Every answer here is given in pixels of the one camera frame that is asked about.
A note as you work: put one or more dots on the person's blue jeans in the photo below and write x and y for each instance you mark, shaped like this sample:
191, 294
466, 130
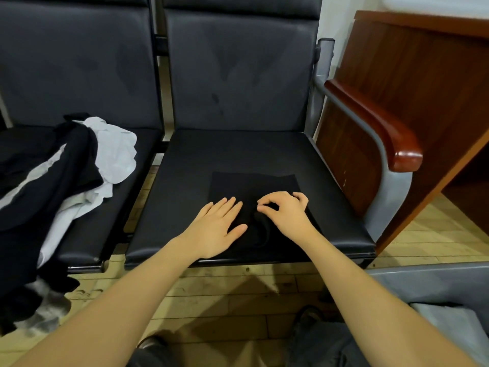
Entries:
321, 347

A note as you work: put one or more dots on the white plastic tray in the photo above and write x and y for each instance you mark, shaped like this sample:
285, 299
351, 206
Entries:
435, 5

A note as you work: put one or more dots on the brown wooden bench armrest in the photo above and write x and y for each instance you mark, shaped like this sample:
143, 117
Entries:
378, 126

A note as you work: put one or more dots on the person's left forearm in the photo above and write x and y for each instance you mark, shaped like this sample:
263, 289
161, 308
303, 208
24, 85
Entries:
107, 317

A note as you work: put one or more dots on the person's black shoe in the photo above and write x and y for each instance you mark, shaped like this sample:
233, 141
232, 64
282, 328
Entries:
307, 318
153, 343

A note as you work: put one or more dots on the brown wooden desk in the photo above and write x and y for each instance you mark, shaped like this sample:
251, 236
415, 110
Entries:
412, 80

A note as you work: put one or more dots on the person's left hand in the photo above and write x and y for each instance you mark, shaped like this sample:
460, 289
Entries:
214, 229

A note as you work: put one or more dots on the grey plastic storage bin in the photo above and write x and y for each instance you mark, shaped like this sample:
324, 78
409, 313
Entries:
443, 283

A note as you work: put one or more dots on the person's right forearm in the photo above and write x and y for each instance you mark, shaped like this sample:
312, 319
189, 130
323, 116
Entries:
390, 309

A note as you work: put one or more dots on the grey garment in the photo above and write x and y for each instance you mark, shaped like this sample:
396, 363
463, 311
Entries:
458, 328

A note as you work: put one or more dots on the black leather bench seat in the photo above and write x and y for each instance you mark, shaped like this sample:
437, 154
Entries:
229, 80
76, 57

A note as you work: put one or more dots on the pile of clothes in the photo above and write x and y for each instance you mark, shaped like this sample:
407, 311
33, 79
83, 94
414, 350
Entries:
46, 179

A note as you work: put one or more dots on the person's right hand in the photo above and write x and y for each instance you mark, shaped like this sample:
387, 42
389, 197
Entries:
286, 216

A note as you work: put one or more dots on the black garment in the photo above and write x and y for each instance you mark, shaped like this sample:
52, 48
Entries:
244, 187

